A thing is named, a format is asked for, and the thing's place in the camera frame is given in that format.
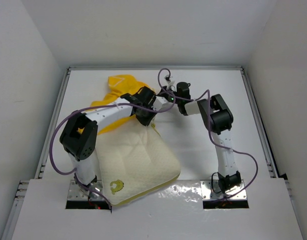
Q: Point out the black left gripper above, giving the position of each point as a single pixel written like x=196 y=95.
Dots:
x=145 y=121

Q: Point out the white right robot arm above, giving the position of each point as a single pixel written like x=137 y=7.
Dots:
x=217 y=119

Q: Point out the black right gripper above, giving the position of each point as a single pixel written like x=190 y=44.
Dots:
x=165 y=91

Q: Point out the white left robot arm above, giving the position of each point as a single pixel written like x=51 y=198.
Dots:
x=79 y=135

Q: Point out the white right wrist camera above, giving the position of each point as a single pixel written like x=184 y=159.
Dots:
x=169 y=80

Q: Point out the cream foam pillow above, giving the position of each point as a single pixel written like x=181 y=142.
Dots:
x=134 y=160

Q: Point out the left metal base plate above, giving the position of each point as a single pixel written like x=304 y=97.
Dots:
x=76 y=193

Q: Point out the white front cover board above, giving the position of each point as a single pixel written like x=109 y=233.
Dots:
x=173 y=213

